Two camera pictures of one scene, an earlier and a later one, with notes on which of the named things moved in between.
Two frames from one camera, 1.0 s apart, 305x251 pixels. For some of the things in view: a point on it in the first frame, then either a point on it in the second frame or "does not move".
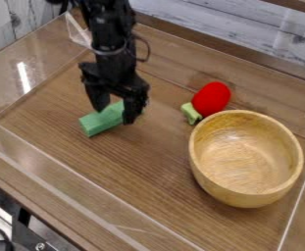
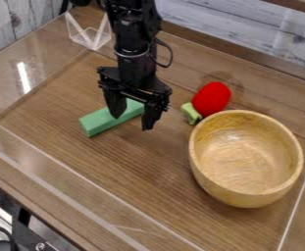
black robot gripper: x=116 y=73 to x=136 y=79
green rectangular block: x=99 y=121 does not move
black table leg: x=20 y=224 does not move
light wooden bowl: x=247 y=157 does not move
